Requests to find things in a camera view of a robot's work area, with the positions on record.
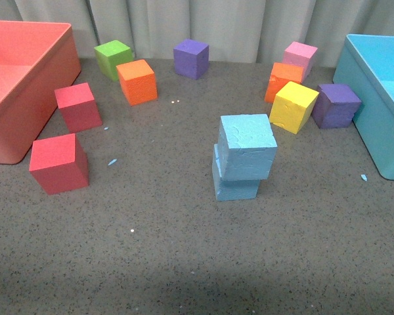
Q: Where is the light blue foam block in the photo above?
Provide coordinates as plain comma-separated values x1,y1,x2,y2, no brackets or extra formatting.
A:
217,114,278,181
212,144,261,201

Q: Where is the left orange foam block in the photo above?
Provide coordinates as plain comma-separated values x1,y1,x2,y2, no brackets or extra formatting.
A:
116,59,158,106

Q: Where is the orange foam block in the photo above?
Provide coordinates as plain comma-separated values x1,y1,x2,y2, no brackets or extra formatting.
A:
265,62,303,103
116,59,158,106

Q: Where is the back purple foam block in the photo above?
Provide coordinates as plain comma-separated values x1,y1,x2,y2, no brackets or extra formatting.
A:
173,39,209,79

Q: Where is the purple foam block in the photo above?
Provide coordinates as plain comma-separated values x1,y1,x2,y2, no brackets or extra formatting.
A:
311,83,362,129
173,39,209,79

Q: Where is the yellow foam block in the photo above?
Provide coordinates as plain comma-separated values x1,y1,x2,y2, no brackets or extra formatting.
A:
269,81,319,135

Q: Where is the right orange foam block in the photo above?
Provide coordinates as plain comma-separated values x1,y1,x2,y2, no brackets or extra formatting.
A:
265,62,303,103

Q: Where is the rear red foam block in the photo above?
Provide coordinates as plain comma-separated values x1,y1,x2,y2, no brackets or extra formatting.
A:
55,83,102,133

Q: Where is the red foam block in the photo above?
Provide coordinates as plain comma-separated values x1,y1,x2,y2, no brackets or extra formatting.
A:
55,83,102,133
29,133,89,195

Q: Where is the green foam block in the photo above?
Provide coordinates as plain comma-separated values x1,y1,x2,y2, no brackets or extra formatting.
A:
94,40,133,81

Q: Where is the white curtain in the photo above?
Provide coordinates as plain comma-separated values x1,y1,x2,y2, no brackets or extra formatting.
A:
0,0,394,67

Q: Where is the front red foam block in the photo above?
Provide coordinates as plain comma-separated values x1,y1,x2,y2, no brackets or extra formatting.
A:
29,133,89,195

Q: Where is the pink foam block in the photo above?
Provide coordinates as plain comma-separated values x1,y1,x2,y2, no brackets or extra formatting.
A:
282,41,318,80

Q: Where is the right purple foam block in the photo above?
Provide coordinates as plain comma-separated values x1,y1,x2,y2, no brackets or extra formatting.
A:
311,83,362,129

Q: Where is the red plastic bin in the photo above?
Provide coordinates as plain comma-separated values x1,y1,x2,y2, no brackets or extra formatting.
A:
0,20,81,164

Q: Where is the blue plastic bin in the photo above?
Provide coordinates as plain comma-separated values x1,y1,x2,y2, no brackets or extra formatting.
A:
333,34,394,180

